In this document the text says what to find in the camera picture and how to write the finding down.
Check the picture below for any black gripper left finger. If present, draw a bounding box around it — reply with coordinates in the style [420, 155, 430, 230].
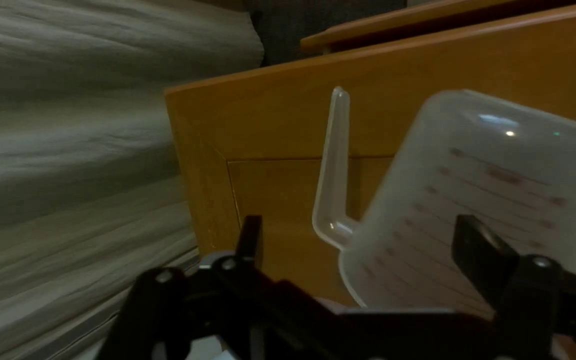
[97, 212, 371, 360]

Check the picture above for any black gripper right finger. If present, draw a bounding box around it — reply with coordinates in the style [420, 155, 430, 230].
[452, 212, 576, 360]

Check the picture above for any translucent plastic measuring jar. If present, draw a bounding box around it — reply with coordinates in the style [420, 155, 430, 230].
[310, 87, 576, 317]

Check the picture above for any wooden dresser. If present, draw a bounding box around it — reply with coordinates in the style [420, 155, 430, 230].
[164, 0, 576, 360]

